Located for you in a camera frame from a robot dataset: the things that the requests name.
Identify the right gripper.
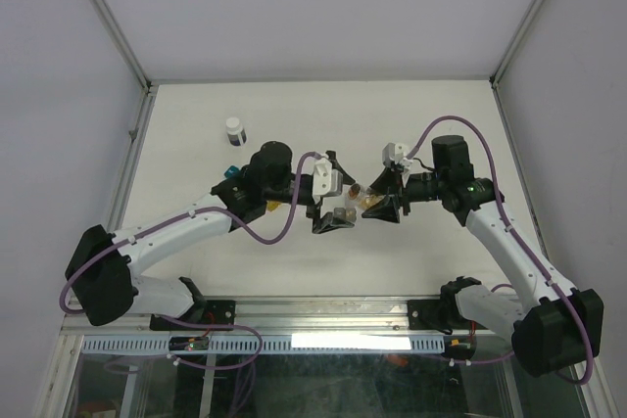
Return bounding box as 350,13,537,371
362,165,447,223

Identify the clear bottle with orange pills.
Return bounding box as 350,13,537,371
355,193,384,211

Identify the grey pill box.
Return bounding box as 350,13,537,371
333,207,357,222

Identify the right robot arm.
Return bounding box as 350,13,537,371
362,135,603,377

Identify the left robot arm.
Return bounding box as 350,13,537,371
59,141,355,329

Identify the yellow pill box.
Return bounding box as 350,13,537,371
266,201,281,211

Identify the blue pill box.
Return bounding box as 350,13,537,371
223,165,240,178

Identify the white cap pill bottle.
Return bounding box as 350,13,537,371
225,116,247,147

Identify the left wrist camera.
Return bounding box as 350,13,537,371
312,157,343,203

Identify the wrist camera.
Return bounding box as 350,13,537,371
382,142,412,173
312,157,343,203

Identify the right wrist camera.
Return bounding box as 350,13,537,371
382,142,412,173

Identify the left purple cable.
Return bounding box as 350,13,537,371
58,151,324,418

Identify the purple cable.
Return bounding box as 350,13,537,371
409,115,597,386
58,151,324,418

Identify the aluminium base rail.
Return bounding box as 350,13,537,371
62,295,439,336

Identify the white slotted cable duct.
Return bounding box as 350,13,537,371
81,333,445,356

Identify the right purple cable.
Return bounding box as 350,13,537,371
409,115,597,386

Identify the right aluminium frame post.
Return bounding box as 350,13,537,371
490,0,547,88

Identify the aluminium frame post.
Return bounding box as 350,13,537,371
490,0,547,88
89,0,152,91

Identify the left aluminium frame post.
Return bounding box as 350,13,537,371
89,0,152,91

